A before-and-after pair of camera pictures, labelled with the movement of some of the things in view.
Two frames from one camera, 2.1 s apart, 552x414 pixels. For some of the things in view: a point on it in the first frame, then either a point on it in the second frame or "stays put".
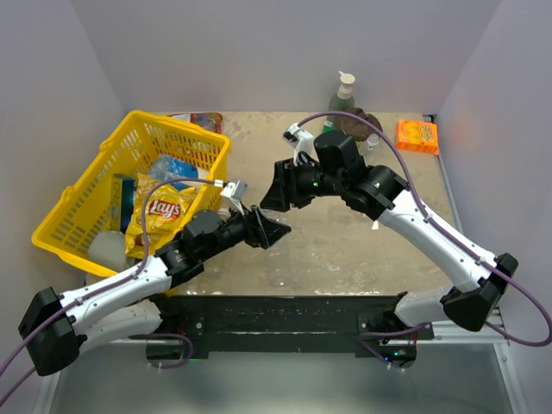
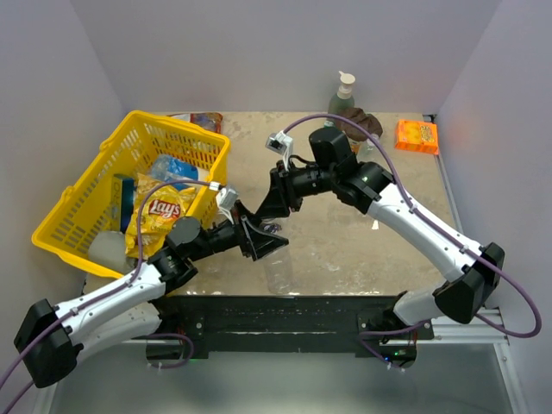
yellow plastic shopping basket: x=85 y=207 stays put
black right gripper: x=285 y=188 stays put
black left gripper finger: x=273 y=230 to x=260 y=242
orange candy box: x=417 y=136 stays put
